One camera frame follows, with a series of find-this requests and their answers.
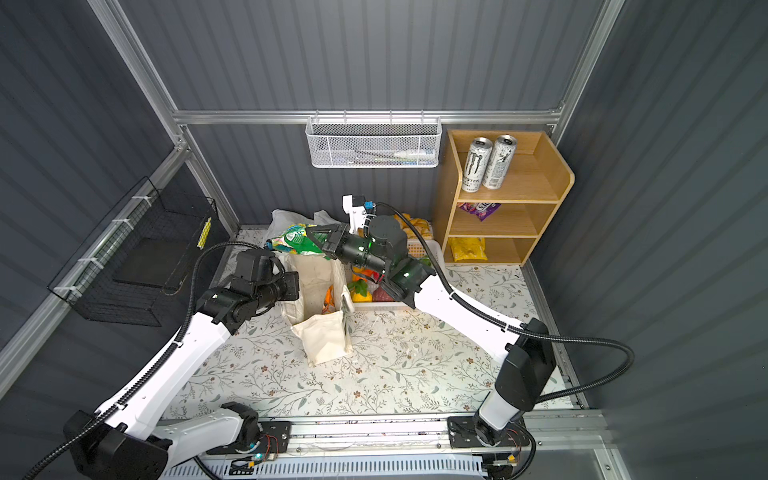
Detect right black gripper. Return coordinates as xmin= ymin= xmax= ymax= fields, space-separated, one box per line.
xmin=307 ymin=225 xmax=392 ymax=279

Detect white plastic produce basket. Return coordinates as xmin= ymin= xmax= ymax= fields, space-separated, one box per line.
xmin=347 ymin=238 xmax=449 ymax=311

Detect green snack bag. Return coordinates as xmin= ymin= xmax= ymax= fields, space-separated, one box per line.
xmin=265 ymin=224 xmax=322 ymax=255

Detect white plastic grocery bag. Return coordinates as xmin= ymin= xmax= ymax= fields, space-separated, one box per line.
xmin=264 ymin=209 xmax=339 ymax=240

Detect beige canvas tote bag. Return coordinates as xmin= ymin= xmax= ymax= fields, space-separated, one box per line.
xmin=278 ymin=253 xmax=354 ymax=367

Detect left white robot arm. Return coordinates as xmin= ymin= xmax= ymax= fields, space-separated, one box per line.
xmin=64 ymin=248 xmax=300 ymax=479

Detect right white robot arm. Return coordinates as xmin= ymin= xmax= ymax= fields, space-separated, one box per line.
xmin=306 ymin=216 xmax=556 ymax=446

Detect tray of bread rolls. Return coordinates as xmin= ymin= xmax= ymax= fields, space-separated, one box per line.
xmin=394 ymin=213 xmax=434 ymax=240

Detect yellow snack bag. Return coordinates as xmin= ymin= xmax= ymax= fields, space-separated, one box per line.
xmin=448 ymin=237 xmax=488 ymax=262

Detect toothpaste tube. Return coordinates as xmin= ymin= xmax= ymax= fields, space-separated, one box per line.
xmin=393 ymin=148 xmax=436 ymax=163

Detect purple snack packet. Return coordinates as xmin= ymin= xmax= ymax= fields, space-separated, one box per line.
xmin=459 ymin=203 xmax=501 ymax=221

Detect white Monster can left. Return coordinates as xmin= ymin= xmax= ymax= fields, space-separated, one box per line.
xmin=461 ymin=137 xmax=493 ymax=193

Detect white monster can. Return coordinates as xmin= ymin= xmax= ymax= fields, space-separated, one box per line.
xmin=482 ymin=135 xmax=518 ymax=190
xmin=461 ymin=137 xmax=493 ymax=193

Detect white Monster can right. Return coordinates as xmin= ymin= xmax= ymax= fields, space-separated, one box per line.
xmin=482 ymin=135 xmax=518 ymax=190

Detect wooden shelf unit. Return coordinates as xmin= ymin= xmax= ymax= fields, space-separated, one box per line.
xmin=431 ymin=130 xmax=575 ymax=265

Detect white wire wall basket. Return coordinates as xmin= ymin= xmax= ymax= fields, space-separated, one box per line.
xmin=305 ymin=117 xmax=443 ymax=169

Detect black wire wall basket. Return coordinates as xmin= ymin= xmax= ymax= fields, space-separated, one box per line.
xmin=48 ymin=170 xmax=227 ymax=327

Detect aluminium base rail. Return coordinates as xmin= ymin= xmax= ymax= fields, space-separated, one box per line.
xmin=203 ymin=413 xmax=529 ymax=463

